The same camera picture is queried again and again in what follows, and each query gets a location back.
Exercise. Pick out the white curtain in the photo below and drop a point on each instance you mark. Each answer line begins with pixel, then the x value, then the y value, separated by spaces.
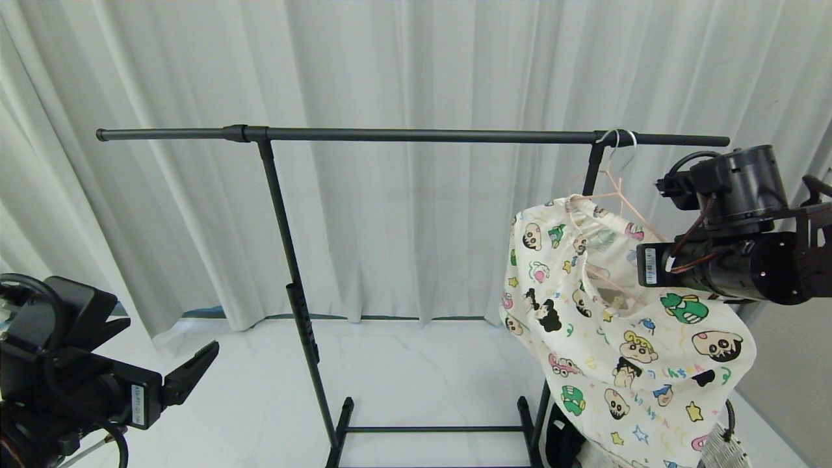
pixel 390 227

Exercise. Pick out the cream printed garment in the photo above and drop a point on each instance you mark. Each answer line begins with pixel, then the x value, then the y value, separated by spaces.
pixel 617 390

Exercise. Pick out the black clothes rack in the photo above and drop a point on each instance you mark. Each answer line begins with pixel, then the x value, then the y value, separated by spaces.
pixel 390 135

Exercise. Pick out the white laundry basket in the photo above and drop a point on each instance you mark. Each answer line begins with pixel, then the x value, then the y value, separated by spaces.
pixel 725 448

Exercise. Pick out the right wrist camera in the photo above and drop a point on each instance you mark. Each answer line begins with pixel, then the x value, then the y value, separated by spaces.
pixel 689 185

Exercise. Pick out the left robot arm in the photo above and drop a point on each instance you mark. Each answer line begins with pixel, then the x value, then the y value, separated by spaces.
pixel 32 429

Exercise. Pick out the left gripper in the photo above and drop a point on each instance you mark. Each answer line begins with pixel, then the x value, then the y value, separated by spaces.
pixel 123 393

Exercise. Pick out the black garment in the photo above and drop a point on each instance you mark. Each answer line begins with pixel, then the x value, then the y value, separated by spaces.
pixel 562 435

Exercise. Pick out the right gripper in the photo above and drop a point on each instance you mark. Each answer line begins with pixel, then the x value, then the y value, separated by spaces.
pixel 702 266

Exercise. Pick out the pink clothes hanger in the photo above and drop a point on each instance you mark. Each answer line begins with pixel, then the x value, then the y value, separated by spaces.
pixel 611 172
pixel 634 207

